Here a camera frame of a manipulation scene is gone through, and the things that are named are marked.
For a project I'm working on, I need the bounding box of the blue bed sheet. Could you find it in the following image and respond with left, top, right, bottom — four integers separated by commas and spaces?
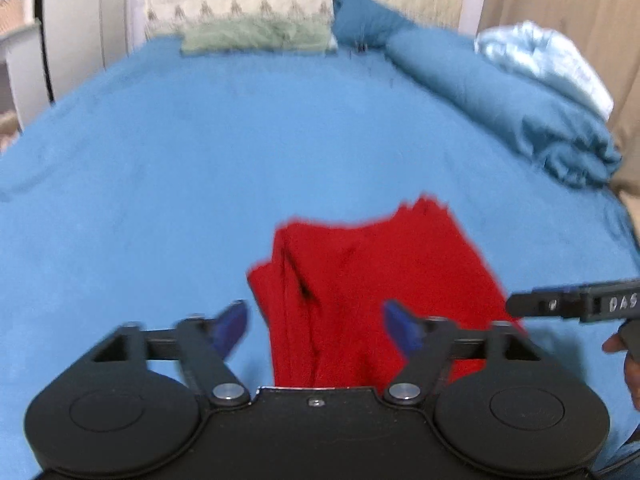
0, 34, 640, 480

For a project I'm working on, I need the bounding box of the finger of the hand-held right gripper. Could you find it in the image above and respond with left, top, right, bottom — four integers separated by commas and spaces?
505, 284, 591, 322

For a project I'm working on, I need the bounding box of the green pillow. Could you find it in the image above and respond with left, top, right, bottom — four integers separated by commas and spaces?
180, 16, 335, 57

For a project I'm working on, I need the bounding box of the red knit sweater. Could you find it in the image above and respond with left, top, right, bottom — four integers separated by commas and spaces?
246, 192, 527, 389

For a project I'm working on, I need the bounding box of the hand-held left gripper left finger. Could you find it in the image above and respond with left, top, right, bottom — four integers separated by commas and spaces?
88, 300, 252, 409

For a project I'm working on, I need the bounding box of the white shelf desk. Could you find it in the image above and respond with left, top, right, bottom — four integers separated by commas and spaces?
0, 21, 46, 133

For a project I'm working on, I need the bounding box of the blue pillow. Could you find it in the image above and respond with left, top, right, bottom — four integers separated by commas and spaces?
332, 0, 416, 52

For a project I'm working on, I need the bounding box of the grey white wardrobe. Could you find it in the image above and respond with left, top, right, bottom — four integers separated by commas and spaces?
41, 0, 133, 106

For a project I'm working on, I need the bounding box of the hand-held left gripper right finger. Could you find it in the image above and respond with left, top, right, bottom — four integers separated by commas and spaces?
382, 299, 545, 409

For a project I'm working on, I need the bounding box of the person's right hand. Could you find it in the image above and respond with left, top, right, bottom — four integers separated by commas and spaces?
602, 332, 640, 412

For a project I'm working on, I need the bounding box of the light blue blanket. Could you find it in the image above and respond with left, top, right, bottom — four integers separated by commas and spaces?
474, 21, 615, 122

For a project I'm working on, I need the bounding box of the blue duvet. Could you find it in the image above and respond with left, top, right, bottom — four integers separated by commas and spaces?
385, 27, 623, 189

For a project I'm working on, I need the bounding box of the beige tote bag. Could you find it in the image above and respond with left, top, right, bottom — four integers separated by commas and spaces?
0, 111, 23, 155

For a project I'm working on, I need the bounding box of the woven basket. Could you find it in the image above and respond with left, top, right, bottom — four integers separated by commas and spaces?
0, 0, 39, 36

